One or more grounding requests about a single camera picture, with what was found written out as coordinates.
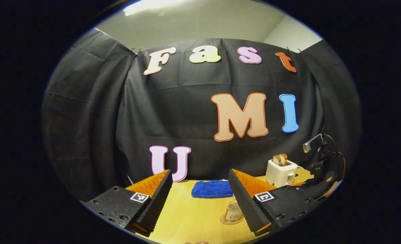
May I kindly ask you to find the blue towel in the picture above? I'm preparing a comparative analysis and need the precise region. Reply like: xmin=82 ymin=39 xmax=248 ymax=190
xmin=191 ymin=180 xmax=234 ymax=199

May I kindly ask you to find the white toaster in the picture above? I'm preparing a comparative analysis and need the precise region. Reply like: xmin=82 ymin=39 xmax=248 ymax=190
xmin=265 ymin=159 xmax=298 ymax=188

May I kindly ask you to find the black backdrop cloth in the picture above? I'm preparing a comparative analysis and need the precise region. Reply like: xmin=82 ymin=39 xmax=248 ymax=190
xmin=41 ymin=28 xmax=362 ymax=204

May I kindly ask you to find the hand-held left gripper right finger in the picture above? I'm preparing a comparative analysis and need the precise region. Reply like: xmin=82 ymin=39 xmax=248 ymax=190
xmin=228 ymin=168 xmax=321 ymax=237

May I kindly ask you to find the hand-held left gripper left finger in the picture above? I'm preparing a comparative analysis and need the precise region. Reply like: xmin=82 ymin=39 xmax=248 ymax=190
xmin=84 ymin=169 xmax=173 ymax=237

